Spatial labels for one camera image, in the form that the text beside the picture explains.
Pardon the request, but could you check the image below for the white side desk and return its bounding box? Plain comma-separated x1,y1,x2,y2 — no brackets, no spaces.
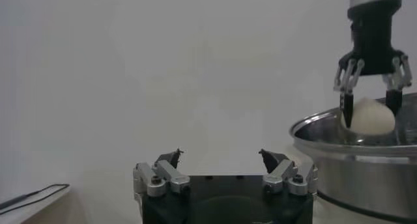
0,183,71,224

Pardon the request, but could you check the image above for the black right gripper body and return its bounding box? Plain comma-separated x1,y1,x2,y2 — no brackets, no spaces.
338,0,405,76

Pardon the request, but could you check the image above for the white steamed baozi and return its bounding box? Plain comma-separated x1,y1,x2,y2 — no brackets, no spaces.
340,97,396,135

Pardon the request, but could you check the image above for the black adapter with cable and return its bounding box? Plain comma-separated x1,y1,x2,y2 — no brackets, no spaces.
0,183,70,215

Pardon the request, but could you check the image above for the stainless steel steamer basket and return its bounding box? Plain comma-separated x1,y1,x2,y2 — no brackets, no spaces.
289,92,417,221

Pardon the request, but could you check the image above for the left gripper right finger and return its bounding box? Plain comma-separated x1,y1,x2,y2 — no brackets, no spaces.
259,148,319,196

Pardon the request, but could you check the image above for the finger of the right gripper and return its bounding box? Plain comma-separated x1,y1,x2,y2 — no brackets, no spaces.
333,58,365,129
381,55,413,117

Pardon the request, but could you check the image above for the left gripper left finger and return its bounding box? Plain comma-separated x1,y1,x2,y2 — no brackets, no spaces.
132,148,191,197

